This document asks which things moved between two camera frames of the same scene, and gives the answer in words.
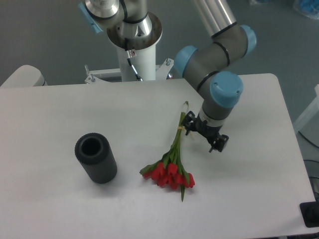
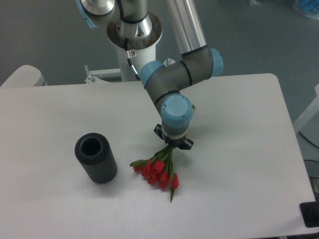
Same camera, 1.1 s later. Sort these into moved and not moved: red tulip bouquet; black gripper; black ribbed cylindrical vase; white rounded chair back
Moved: black gripper; red tulip bouquet
Not moved: white rounded chair back; black ribbed cylindrical vase
